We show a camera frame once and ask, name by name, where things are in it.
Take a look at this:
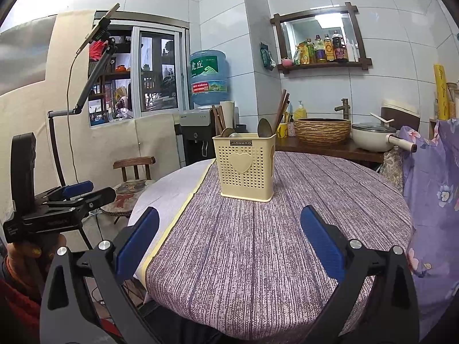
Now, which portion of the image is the yellow printed roll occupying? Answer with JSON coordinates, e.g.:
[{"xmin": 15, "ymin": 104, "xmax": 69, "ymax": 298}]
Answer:
[{"xmin": 433, "ymin": 64, "xmax": 450, "ymax": 121}]

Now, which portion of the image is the beige foam wall board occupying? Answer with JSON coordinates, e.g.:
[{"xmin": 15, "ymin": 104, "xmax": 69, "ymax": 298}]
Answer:
[{"xmin": 0, "ymin": 11, "xmax": 180, "ymax": 245}]

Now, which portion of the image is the grey water dispenser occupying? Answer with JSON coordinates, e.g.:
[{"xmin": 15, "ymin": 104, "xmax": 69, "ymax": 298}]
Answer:
[{"xmin": 177, "ymin": 109, "xmax": 216, "ymax": 167}]

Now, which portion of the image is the white charging cable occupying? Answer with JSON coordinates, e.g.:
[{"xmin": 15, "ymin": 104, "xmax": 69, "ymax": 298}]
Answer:
[{"xmin": 67, "ymin": 51, "xmax": 82, "ymax": 184}]

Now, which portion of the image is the wooden counter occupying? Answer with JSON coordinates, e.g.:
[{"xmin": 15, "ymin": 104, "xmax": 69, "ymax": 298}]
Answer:
[{"xmin": 274, "ymin": 137, "xmax": 386, "ymax": 168}]

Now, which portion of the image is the purple floral cloth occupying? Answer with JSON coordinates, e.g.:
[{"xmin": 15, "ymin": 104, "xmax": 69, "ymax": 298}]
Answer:
[{"xmin": 397, "ymin": 118, "xmax": 459, "ymax": 341}]

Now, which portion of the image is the round cat print cushion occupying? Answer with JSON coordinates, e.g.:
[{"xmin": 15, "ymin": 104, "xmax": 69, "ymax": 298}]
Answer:
[{"xmin": 100, "ymin": 179, "xmax": 155, "ymax": 218}]

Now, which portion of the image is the cream pot with glass lid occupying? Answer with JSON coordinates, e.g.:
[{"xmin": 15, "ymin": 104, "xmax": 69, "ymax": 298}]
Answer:
[{"xmin": 351, "ymin": 122, "xmax": 418, "ymax": 153}]

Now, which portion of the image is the blue water jug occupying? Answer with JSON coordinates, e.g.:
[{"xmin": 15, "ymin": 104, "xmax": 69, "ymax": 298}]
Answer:
[{"xmin": 189, "ymin": 50, "xmax": 230, "ymax": 108}]

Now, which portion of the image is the green hanging pouch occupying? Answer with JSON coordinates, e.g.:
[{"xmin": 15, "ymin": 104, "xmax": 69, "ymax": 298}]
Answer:
[{"xmin": 260, "ymin": 42, "xmax": 277, "ymax": 71}]

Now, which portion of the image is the wooden chair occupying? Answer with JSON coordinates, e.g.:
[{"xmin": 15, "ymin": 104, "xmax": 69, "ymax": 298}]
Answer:
[{"xmin": 112, "ymin": 156, "xmax": 157, "ymax": 220}]

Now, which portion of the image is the white plastic bottle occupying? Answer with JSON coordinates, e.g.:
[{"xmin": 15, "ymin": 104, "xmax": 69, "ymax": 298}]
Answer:
[{"xmin": 344, "ymin": 36, "xmax": 357, "ymax": 62}]

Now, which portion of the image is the aluminium sliding window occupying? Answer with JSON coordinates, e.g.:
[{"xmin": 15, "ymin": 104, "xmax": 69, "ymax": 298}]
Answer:
[{"xmin": 88, "ymin": 21, "xmax": 189, "ymax": 128}]

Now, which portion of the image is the dark soy sauce bottle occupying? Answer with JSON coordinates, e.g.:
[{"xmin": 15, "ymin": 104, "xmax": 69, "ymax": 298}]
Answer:
[{"xmin": 332, "ymin": 31, "xmax": 349, "ymax": 62}]

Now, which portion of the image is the amber sauce bottle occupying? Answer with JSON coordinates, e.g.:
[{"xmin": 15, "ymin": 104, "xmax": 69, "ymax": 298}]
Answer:
[{"xmin": 324, "ymin": 34, "xmax": 336, "ymax": 62}]

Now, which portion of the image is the wooden mirror wall shelf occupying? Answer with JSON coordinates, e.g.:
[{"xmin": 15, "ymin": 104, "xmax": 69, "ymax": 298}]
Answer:
[{"xmin": 270, "ymin": 2, "xmax": 373, "ymax": 75}]

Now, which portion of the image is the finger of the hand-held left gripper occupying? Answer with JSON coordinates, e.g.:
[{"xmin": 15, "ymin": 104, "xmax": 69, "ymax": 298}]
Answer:
[
  {"xmin": 36, "ymin": 181, "xmax": 95, "ymax": 202},
  {"xmin": 45, "ymin": 186, "xmax": 117, "ymax": 211}
]

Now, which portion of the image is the yellow snack packet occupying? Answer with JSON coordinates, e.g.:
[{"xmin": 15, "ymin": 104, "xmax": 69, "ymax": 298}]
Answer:
[{"xmin": 293, "ymin": 42, "xmax": 309, "ymax": 66}]

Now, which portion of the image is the dark brown chopstick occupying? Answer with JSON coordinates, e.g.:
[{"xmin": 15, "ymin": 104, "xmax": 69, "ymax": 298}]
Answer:
[
  {"xmin": 277, "ymin": 92, "xmax": 291, "ymax": 134},
  {"xmin": 274, "ymin": 89, "xmax": 287, "ymax": 134}
]

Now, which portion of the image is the beige patterned cloth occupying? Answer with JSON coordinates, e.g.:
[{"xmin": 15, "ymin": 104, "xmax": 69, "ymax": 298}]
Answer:
[{"xmin": 381, "ymin": 146, "xmax": 404, "ymax": 195}]

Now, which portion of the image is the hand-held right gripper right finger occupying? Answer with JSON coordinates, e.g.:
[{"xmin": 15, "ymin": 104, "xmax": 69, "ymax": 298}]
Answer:
[{"xmin": 300, "ymin": 205, "xmax": 420, "ymax": 344}]

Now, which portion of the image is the yellow oil bottle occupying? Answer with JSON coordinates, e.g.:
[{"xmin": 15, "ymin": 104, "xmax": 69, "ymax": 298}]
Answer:
[{"xmin": 315, "ymin": 35, "xmax": 327, "ymax": 63}]

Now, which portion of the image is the bronze faucet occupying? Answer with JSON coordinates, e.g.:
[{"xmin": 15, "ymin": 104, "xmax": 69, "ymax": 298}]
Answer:
[{"xmin": 334, "ymin": 98, "xmax": 349, "ymax": 120}]

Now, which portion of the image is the cream plastic utensil holder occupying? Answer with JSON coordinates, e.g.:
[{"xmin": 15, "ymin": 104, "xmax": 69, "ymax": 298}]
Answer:
[{"xmin": 212, "ymin": 133, "xmax": 277, "ymax": 203}]

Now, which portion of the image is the woven basin sink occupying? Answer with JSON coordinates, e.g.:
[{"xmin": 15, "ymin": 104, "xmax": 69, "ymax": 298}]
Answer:
[{"xmin": 293, "ymin": 118, "xmax": 352, "ymax": 147}]

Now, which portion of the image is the paper towel roll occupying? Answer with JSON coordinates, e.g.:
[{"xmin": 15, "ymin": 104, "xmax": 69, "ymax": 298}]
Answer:
[{"xmin": 219, "ymin": 101, "xmax": 236, "ymax": 128}]

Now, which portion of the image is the brown and white rice cooker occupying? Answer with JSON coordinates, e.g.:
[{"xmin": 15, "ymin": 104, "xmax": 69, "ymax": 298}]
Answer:
[{"xmin": 380, "ymin": 98, "xmax": 421, "ymax": 132}]

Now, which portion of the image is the smartphone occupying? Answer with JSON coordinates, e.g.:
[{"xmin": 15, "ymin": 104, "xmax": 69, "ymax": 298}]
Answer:
[{"xmin": 75, "ymin": 3, "xmax": 121, "ymax": 55}]

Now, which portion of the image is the wooden handled spoon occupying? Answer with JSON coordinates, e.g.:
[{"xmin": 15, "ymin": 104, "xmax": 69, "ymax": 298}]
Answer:
[{"xmin": 257, "ymin": 118, "xmax": 275, "ymax": 139}]

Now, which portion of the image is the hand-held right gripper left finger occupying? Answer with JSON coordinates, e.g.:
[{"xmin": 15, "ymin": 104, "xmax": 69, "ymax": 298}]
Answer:
[{"xmin": 40, "ymin": 207, "xmax": 160, "ymax": 344}]

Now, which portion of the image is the person's left hand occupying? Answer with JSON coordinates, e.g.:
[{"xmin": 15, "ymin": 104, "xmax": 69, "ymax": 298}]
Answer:
[{"xmin": 5, "ymin": 232, "xmax": 67, "ymax": 294}]

